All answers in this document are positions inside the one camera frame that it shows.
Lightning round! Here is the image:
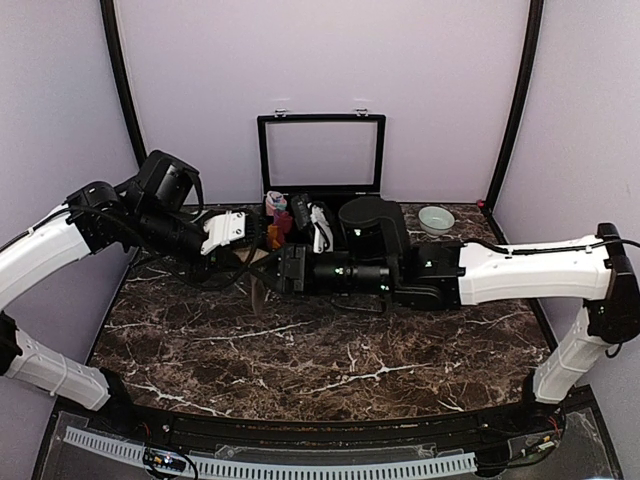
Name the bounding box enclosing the magenta purple rolled sock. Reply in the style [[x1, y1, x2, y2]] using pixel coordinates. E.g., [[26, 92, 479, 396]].
[[274, 210, 294, 236]]

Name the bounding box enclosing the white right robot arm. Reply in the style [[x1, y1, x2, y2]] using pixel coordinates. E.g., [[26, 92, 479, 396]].
[[253, 196, 639, 434]]

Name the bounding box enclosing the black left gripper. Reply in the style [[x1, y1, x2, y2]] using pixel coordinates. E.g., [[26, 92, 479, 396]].
[[133, 203, 252, 285]]

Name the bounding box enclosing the black compartment storage box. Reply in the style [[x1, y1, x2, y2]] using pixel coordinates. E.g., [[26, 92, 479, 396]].
[[256, 110, 387, 253]]

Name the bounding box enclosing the black corner post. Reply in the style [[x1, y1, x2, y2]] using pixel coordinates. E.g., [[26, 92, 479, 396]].
[[483, 0, 545, 216], [99, 0, 147, 167]]

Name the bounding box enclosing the pink white rolled sock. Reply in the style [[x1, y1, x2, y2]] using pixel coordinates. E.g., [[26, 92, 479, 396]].
[[265, 190, 287, 217]]

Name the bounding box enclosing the magenta striped sock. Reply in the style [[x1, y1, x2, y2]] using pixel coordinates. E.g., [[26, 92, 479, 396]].
[[265, 224, 286, 251]]

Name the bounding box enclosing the green bowl at right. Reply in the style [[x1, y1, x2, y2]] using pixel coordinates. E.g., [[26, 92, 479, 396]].
[[418, 206, 455, 238]]

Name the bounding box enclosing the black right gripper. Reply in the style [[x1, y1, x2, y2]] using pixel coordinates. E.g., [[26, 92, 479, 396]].
[[249, 243, 397, 296]]

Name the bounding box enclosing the black right corner post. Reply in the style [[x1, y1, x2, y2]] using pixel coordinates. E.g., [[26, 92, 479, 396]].
[[483, 0, 545, 216]]

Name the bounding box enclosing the brown sock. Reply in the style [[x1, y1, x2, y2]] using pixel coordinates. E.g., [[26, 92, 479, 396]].
[[250, 273, 267, 318]]

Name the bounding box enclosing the white perforated front rail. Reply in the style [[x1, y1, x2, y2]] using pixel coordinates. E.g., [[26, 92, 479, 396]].
[[62, 427, 477, 479]]

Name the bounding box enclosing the black left corner post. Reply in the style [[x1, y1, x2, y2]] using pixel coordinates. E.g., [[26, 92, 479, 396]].
[[99, 0, 147, 167]]

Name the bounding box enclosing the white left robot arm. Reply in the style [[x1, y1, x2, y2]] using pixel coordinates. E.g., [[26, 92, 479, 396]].
[[1, 151, 259, 436]]

